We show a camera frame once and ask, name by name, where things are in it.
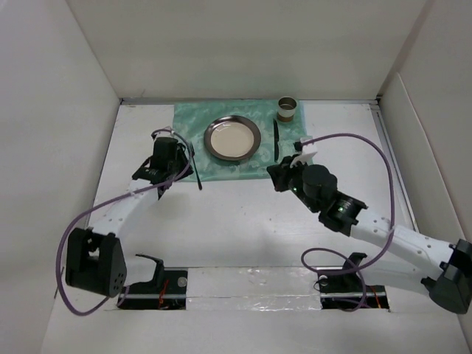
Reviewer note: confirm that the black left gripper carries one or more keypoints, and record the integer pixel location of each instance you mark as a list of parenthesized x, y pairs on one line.
[(181, 157)]

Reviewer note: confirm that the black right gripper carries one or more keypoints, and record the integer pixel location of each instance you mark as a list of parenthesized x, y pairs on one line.
[(280, 172)]

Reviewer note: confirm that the dark metal fork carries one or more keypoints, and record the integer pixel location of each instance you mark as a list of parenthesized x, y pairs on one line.
[(192, 150)]

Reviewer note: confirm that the green satin placemat cloth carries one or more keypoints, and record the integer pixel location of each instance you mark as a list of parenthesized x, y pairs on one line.
[(191, 120)]

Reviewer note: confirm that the round metal plate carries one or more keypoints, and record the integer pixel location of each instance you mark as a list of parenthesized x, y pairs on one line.
[(232, 138)]

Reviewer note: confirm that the black table knife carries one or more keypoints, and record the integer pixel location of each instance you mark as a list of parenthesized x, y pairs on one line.
[(276, 140)]

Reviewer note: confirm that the metal cup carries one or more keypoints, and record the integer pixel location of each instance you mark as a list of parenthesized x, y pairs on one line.
[(286, 109)]

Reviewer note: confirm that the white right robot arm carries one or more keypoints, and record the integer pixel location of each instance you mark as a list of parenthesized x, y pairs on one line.
[(438, 269)]

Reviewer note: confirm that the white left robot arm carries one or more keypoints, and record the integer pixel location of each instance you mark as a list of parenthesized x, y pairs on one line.
[(94, 258)]

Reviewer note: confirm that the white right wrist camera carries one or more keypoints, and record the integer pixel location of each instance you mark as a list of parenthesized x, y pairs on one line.
[(305, 149)]

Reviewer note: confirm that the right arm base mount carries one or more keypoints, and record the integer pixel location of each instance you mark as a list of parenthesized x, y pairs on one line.
[(345, 292)]

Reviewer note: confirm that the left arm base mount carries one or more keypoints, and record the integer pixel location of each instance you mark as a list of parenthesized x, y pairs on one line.
[(167, 292)]

